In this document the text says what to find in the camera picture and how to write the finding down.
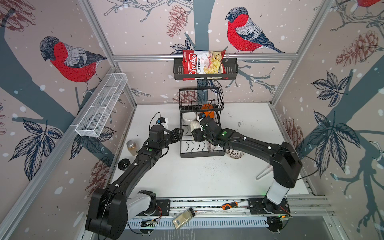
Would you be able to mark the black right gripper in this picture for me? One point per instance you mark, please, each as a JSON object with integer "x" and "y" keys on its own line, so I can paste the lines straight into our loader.
{"x": 196, "y": 135}

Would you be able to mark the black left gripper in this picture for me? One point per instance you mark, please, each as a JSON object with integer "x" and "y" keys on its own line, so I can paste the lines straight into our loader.
{"x": 178, "y": 136}

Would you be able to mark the striped patterned bowl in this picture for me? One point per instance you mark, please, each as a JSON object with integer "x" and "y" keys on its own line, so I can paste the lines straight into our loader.
{"x": 211, "y": 147}

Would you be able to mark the orange glass bowl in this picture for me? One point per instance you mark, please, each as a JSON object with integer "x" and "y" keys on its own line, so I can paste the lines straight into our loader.
{"x": 208, "y": 111}

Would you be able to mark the white ceramic bowl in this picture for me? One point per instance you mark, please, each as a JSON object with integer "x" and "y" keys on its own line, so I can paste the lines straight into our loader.
{"x": 188, "y": 118}

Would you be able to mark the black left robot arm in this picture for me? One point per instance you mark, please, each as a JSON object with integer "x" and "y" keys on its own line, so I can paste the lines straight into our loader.
{"x": 111, "y": 208}

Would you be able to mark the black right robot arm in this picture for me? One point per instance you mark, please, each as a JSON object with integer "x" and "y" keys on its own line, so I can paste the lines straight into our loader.
{"x": 283, "y": 158}

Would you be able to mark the white bowl with brown pattern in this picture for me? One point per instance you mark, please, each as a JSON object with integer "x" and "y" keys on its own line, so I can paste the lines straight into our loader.
{"x": 235, "y": 154}

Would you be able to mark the small jar with brown contents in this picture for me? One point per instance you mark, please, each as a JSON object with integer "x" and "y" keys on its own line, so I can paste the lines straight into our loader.
{"x": 132, "y": 147}

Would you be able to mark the red cassava chips bag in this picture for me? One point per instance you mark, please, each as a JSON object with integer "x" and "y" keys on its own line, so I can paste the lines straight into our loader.
{"x": 203, "y": 62}

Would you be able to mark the beige electronic box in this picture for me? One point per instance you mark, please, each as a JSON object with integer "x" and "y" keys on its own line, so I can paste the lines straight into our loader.
{"x": 183, "y": 218}

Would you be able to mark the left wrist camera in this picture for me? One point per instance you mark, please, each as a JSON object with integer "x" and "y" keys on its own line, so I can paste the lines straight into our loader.
{"x": 163, "y": 121}

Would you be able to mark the black wire dish rack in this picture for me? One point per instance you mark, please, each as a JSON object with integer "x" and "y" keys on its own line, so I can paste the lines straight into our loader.
{"x": 200, "y": 118}

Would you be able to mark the black wall basket shelf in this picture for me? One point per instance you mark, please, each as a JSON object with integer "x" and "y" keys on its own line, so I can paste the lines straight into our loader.
{"x": 226, "y": 70}

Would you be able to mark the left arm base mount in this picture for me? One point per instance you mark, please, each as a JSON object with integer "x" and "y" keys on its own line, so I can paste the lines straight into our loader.
{"x": 146, "y": 203}

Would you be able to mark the orange handled screwdriver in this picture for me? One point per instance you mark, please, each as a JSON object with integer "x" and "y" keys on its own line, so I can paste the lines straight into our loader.
{"x": 230, "y": 205}

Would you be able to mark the white wire wall shelf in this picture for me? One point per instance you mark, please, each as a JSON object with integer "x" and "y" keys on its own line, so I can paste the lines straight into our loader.
{"x": 98, "y": 113}

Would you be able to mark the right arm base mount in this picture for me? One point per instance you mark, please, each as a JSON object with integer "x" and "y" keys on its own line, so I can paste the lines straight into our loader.
{"x": 277, "y": 216}

